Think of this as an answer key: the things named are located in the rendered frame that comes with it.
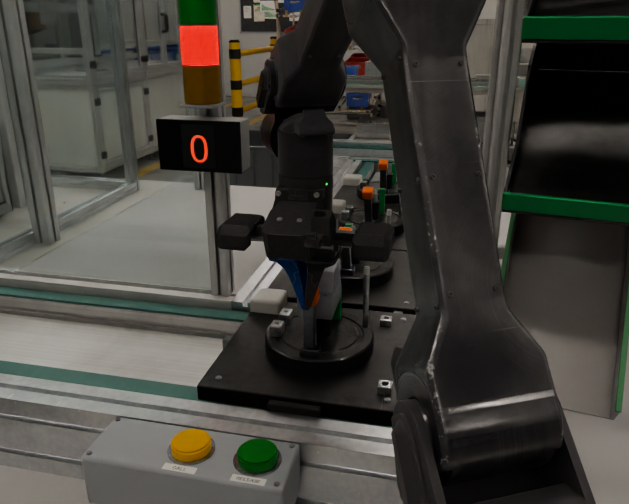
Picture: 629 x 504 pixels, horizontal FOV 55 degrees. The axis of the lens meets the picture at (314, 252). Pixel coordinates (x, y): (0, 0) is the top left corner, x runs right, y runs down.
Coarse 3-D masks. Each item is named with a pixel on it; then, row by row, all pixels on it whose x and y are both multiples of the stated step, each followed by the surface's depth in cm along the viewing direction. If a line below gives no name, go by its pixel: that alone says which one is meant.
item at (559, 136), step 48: (576, 48) 74; (624, 48) 72; (528, 96) 68; (576, 96) 72; (624, 96) 70; (528, 144) 67; (576, 144) 66; (624, 144) 64; (528, 192) 61; (576, 192) 60; (624, 192) 59
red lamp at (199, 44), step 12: (180, 36) 79; (192, 36) 78; (204, 36) 78; (216, 36) 79; (192, 48) 78; (204, 48) 78; (216, 48) 80; (192, 60) 79; (204, 60) 79; (216, 60) 80
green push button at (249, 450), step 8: (248, 440) 61; (256, 440) 61; (264, 440) 61; (240, 448) 60; (248, 448) 60; (256, 448) 60; (264, 448) 60; (272, 448) 60; (240, 456) 58; (248, 456) 58; (256, 456) 58; (264, 456) 58; (272, 456) 58; (240, 464) 58; (248, 464) 58; (256, 464) 58; (264, 464) 58; (272, 464) 58; (256, 472) 58
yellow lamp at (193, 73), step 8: (184, 72) 80; (192, 72) 79; (200, 72) 79; (208, 72) 79; (216, 72) 80; (184, 80) 81; (192, 80) 80; (200, 80) 79; (208, 80) 80; (216, 80) 81; (184, 88) 81; (192, 88) 80; (200, 88) 80; (208, 88) 80; (216, 88) 81; (184, 96) 82; (192, 96) 80; (200, 96) 80; (208, 96) 80; (216, 96) 81; (192, 104) 81; (200, 104) 81; (208, 104) 81
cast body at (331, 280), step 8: (336, 264) 75; (328, 272) 73; (336, 272) 74; (320, 280) 73; (328, 280) 73; (336, 280) 75; (320, 288) 74; (328, 288) 73; (336, 288) 75; (320, 296) 73; (328, 296) 73; (336, 296) 75; (320, 304) 73; (328, 304) 73; (336, 304) 76; (320, 312) 73; (328, 312) 73
